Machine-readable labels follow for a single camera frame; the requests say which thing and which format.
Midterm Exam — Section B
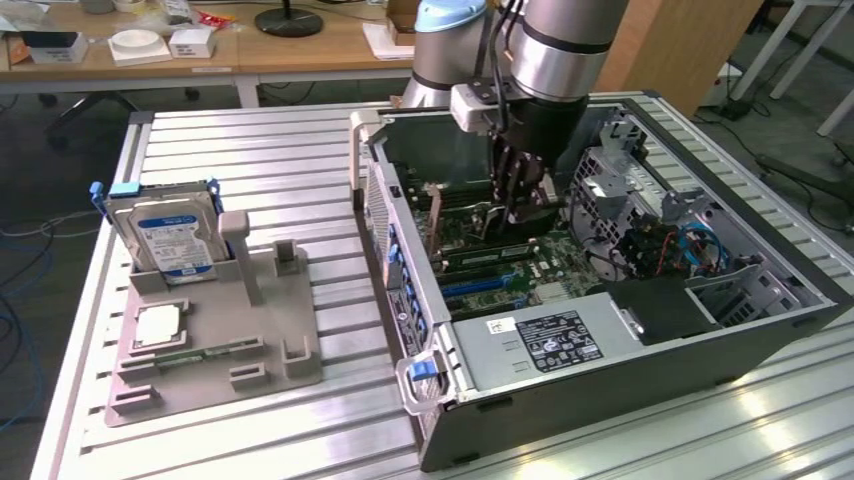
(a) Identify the grey power supply unit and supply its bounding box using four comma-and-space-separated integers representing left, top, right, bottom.
451, 292, 646, 394

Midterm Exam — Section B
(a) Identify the white paper stack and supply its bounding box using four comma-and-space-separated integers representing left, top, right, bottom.
362, 22, 419, 62

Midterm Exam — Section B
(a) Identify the wooden desk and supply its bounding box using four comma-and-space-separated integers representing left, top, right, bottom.
0, 0, 602, 109

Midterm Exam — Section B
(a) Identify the black lamp base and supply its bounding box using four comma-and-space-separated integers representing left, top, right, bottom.
254, 0, 327, 38

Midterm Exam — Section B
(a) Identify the white round holder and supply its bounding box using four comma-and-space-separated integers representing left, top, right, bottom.
107, 28, 175, 68

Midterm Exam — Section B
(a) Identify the black stand base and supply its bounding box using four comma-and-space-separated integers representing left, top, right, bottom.
754, 148, 854, 184

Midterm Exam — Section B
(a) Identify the red package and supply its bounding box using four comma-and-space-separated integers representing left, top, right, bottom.
199, 13, 241, 33

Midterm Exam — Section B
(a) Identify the green RAM stick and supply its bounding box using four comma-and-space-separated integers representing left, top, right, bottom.
152, 342, 261, 365

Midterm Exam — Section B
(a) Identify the white box with black lid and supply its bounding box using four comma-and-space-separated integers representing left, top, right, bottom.
19, 30, 91, 65

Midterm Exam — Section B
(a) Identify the hard disk with blue caddy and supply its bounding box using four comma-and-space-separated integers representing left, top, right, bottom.
90, 174, 226, 286

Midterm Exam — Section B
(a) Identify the black graphics card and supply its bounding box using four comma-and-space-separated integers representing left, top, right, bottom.
423, 181, 563, 264

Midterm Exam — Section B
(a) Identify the white table frame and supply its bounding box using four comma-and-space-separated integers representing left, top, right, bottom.
729, 0, 854, 137

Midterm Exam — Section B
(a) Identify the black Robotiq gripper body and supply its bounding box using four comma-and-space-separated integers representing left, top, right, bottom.
499, 96, 591, 170

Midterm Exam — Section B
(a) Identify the green motherboard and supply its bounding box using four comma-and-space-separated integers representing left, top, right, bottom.
398, 167, 626, 322

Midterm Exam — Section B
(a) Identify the blue floor cable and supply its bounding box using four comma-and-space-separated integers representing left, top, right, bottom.
0, 234, 56, 432

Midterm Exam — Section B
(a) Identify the metal drive cage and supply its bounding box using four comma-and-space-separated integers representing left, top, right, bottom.
563, 117, 712, 239

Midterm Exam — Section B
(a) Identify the open black PC case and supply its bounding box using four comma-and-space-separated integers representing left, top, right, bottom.
349, 96, 854, 474

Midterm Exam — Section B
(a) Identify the small white box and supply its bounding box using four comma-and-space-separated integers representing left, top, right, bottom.
167, 27, 219, 59

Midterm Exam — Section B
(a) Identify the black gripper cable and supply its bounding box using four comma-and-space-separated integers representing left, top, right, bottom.
485, 0, 527, 132

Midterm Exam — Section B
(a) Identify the grey parts rack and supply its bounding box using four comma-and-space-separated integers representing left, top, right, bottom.
104, 209, 327, 429

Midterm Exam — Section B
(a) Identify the black RAM slot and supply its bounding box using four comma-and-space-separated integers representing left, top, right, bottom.
407, 179, 497, 199
413, 192, 499, 211

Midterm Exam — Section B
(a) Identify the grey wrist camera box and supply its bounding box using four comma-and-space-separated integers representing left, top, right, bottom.
447, 83, 507, 134

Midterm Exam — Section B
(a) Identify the white floor cable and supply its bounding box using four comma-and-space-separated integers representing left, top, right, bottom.
0, 209, 103, 240

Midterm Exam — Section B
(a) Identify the black chair base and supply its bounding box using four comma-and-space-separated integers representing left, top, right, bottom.
39, 88, 203, 147

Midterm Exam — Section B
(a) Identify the red wire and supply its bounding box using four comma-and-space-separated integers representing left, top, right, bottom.
650, 224, 690, 277

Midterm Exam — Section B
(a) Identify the wooden cabinet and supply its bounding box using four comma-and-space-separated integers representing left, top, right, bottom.
591, 0, 766, 117

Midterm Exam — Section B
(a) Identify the metal disk bay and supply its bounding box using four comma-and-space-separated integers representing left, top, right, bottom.
684, 259, 806, 331

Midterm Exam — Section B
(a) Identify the blue expansion slot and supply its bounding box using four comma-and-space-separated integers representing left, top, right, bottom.
439, 273, 513, 299

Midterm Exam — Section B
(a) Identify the installed RAM stick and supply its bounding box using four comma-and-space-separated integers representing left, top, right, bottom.
437, 239, 539, 272

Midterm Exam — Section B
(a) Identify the silver CPU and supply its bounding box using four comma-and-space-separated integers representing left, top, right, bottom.
132, 305, 186, 349

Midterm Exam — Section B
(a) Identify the blue wire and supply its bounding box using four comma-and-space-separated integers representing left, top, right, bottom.
676, 223, 733, 275

